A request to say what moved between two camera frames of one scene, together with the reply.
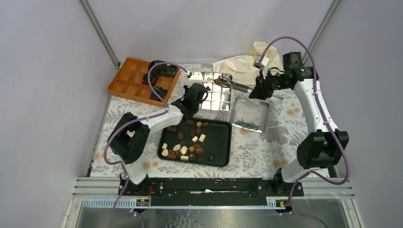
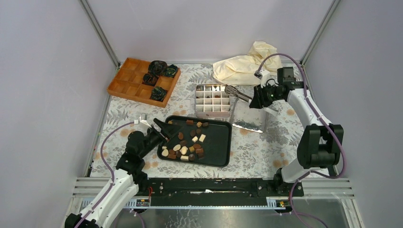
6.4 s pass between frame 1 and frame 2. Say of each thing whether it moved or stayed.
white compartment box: moved
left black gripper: moved
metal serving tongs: moved
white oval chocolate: stayed
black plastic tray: stayed
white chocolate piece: stayed
